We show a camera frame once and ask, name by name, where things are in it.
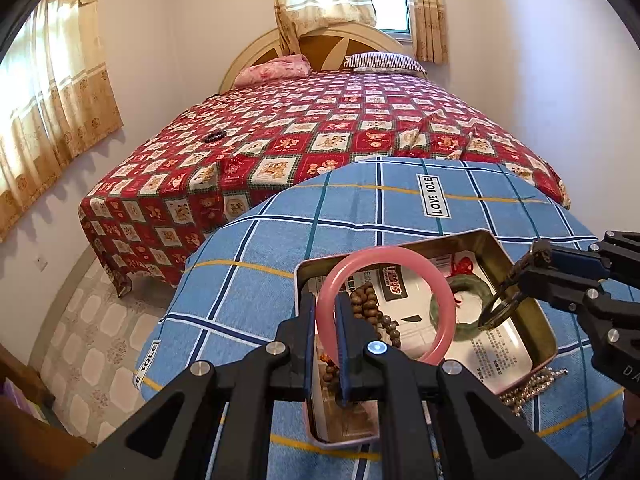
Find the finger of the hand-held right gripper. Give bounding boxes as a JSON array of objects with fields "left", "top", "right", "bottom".
[
  {"left": 530, "top": 231, "right": 640, "bottom": 286},
  {"left": 517, "top": 266, "right": 618, "bottom": 326}
]

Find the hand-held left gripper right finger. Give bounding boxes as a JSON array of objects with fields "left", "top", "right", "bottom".
[{"left": 335, "top": 292, "right": 581, "bottom": 480}]

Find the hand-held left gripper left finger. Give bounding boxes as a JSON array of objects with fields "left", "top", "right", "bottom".
[{"left": 65, "top": 292, "right": 318, "bottom": 480}]

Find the pink metal tin box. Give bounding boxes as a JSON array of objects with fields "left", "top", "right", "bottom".
[{"left": 294, "top": 228, "right": 558, "bottom": 446}]

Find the pink bangle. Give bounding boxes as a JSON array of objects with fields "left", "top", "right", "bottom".
[{"left": 317, "top": 247, "right": 456, "bottom": 366}]

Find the brown wooden bead necklace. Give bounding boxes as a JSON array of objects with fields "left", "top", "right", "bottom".
[{"left": 320, "top": 282, "right": 401, "bottom": 376}]

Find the dark brown bangle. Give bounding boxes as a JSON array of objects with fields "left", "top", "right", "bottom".
[{"left": 479, "top": 255, "right": 528, "bottom": 332}]

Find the red knot tassel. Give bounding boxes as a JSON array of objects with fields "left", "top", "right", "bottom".
[{"left": 447, "top": 256, "right": 476, "bottom": 306}]

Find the green jade bangle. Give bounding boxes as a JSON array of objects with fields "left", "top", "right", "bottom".
[{"left": 430, "top": 272, "right": 493, "bottom": 333}]

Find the person's right forearm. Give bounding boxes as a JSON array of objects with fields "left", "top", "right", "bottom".
[{"left": 622, "top": 390, "right": 640, "bottom": 433}]

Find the blue plaid cloth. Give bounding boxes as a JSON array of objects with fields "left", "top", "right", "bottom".
[{"left": 135, "top": 157, "right": 631, "bottom": 480}]

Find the printed paper leaflet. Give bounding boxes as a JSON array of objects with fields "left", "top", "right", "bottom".
[{"left": 305, "top": 255, "right": 543, "bottom": 436}]

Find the red patterned bed quilt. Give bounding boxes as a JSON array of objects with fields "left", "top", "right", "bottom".
[{"left": 79, "top": 69, "right": 571, "bottom": 298}]

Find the pink pillow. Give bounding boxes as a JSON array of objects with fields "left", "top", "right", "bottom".
[{"left": 234, "top": 53, "right": 312, "bottom": 87}]

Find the striped pillow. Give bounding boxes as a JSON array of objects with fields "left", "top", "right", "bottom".
[{"left": 345, "top": 52, "right": 428, "bottom": 77}]

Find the cream wooden headboard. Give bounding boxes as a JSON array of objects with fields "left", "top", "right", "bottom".
[{"left": 219, "top": 22, "right": 428, "bottom": 95}]

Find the narrow beige curtain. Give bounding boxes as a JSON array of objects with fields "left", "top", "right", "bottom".
[{"left": 407, "top": 0, "right": 448, "bottom": 65}]

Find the brown wooden furniture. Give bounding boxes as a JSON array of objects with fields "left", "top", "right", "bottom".
[{"left": 0, "top": 345, "right": 96, "bottom": 480}]

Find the large beige curtain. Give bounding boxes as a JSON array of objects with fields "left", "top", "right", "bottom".
[{"left": 0, "top": 0, "right": 124, "bottom": 243}]

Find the pearl necklace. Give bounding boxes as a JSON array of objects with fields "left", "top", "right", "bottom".
[{"left": 500, "top": 367, "right": 568, "bottom": 415}]

